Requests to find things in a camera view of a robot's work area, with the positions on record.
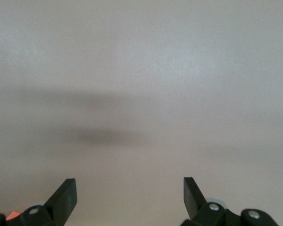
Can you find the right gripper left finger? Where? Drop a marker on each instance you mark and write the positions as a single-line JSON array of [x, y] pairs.
[[42, 216]]

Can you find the orange foam cube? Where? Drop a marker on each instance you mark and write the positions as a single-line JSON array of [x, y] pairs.
[[13, 215]]

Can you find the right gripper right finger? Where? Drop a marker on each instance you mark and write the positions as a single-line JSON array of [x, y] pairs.
[[214, 216]]

